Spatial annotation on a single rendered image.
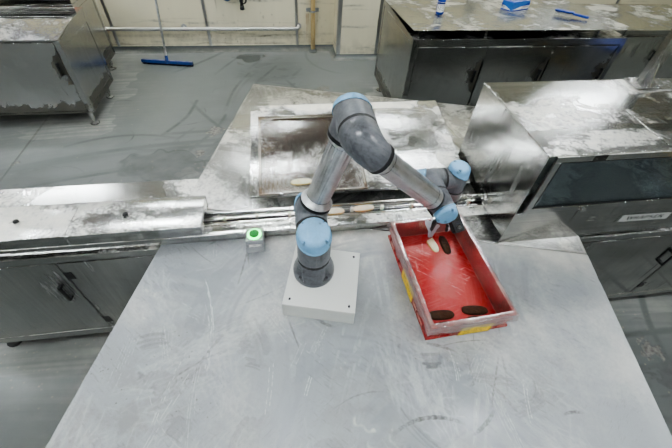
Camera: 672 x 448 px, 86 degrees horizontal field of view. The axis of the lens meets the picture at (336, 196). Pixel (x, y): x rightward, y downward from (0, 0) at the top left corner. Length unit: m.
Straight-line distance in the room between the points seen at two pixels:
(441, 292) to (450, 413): 0.41
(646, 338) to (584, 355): 1.40
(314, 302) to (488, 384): 0.62
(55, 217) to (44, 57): 2.25
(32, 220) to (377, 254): 1.38
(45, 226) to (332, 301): 1.15
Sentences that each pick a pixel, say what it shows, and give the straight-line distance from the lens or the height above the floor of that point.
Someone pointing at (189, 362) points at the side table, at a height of 0.82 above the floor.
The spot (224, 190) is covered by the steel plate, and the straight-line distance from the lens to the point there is 1.80.
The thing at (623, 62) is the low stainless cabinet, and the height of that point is 0.46.
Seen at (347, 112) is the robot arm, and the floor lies 1.52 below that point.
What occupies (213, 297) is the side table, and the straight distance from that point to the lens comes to 1.45.
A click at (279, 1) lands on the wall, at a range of 4.99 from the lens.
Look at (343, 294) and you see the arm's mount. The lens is 1.32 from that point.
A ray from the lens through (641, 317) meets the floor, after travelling 3.06.
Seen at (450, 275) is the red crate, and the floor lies 0.82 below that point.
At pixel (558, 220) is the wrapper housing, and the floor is 0.94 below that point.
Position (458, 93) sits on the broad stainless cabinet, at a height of 0.47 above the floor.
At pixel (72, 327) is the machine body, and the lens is 2.37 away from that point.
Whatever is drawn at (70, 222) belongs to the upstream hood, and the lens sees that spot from 1.76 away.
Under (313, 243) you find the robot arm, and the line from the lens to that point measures 1.16.
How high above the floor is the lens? 2.05
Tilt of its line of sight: 45 degrees down
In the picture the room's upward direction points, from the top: 4 degrees clockwise
